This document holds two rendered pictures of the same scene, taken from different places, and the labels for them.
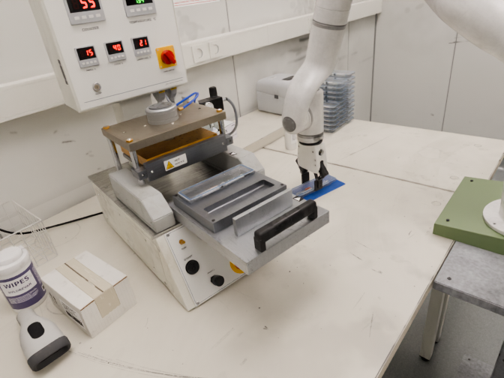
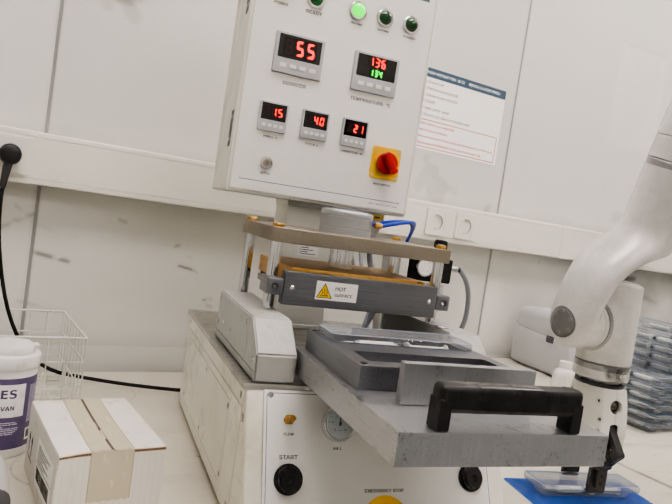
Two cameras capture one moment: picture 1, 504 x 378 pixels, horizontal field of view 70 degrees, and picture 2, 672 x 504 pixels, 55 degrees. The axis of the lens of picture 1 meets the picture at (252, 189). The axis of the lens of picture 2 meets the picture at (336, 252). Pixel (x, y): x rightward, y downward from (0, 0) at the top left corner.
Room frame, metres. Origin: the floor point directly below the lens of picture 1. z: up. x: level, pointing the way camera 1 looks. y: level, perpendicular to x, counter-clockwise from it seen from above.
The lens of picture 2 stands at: (-0.02, -0.04, 1.13)
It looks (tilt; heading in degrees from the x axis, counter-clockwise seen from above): 3 degrees down; 15
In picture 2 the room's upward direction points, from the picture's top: 8 degrees clockwise
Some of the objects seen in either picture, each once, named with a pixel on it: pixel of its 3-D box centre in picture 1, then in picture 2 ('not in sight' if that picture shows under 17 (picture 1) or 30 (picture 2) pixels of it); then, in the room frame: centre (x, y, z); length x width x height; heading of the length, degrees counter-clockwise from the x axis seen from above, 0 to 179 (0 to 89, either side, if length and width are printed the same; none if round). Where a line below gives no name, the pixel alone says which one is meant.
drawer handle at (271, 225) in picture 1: (286, 223); (508, 407); (0.56, -0.06, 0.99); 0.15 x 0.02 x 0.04; 126
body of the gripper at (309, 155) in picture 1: (310, 153); (594, 408); (1.08, -0.21, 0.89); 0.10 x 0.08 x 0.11; 31
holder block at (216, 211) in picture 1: (229, 194); (410, 360); (0.71, 0.05, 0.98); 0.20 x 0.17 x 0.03; 126
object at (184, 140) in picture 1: (169, 134); (345, 263); (0.92, 0.20, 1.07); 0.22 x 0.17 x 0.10; 126
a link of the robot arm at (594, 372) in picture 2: (310, 135); (601, 370); (1.07, -0.21, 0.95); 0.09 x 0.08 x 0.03; 31
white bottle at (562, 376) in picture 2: (290, 132); (561, 393); (1.47, -0.19, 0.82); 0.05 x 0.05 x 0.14
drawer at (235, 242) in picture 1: (243, 206); (429, 383); (0.67, 0.02, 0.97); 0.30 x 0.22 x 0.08; 36
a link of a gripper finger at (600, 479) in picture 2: (320, 181); (602, 474); (1.04, -0.23, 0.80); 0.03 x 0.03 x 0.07; 31
